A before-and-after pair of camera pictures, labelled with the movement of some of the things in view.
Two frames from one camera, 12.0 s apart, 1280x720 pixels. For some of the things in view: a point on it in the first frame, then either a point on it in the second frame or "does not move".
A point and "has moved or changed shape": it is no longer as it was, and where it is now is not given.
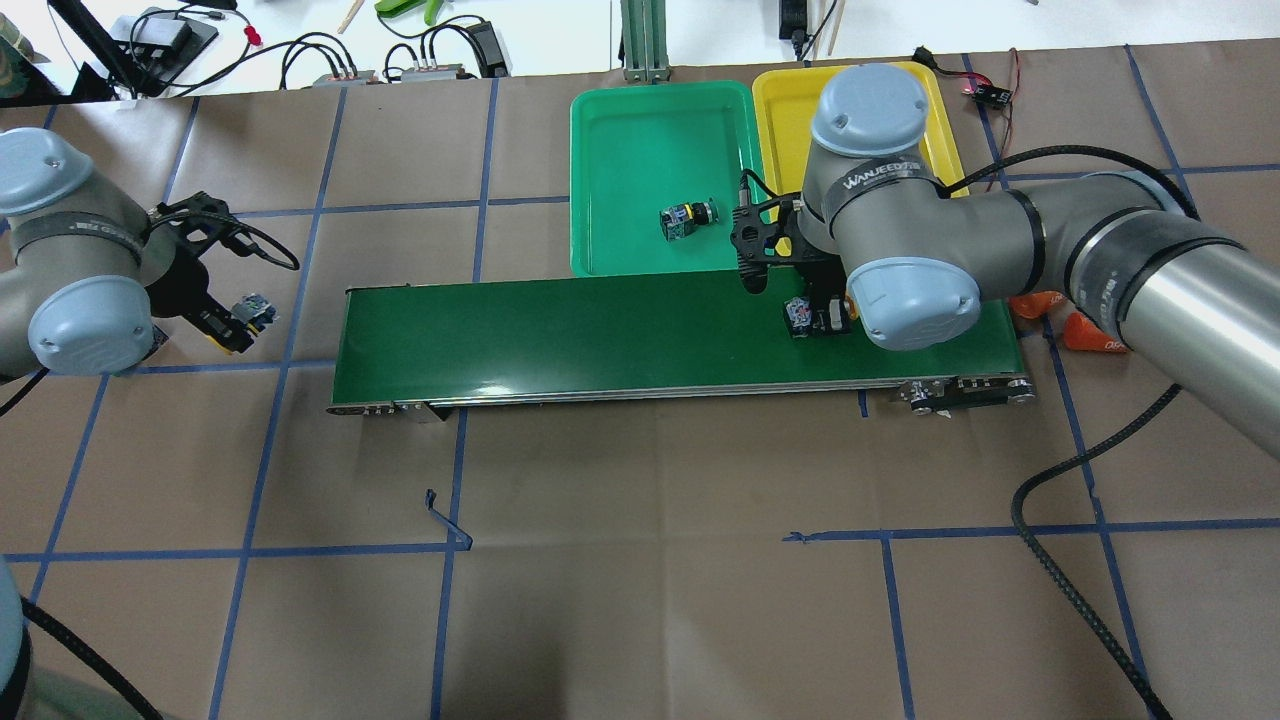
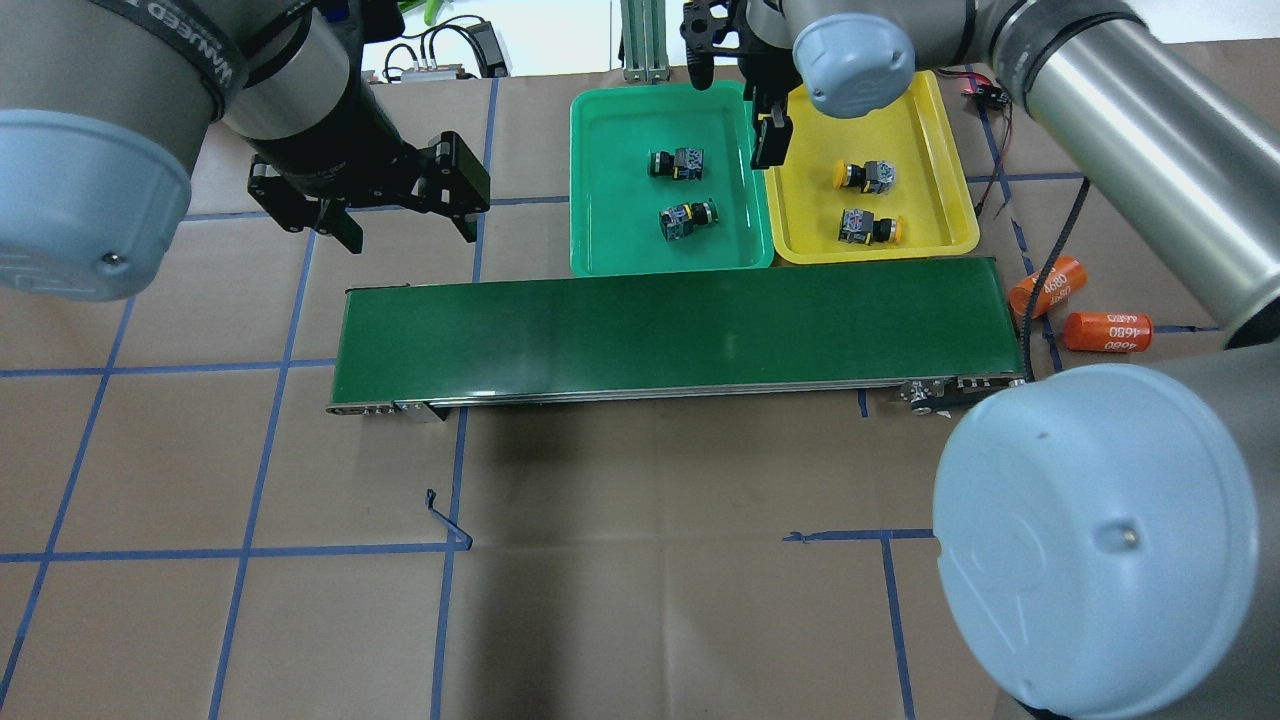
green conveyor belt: x=407 y=351 does not move
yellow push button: x=255 y=312 has moved or changed shape
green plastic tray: x=639 y=148 does not move
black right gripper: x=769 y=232 -> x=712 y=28
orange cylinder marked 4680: x=1081 y=334 does not move
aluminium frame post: x=645 y=45 does not move
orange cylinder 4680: x=1034 y=304 does not move
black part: x=677 y=221 does not move
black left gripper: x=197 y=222 -> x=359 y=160
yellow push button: x=799 y=315 has moved or changed shape
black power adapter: x=489 y=53 does not move
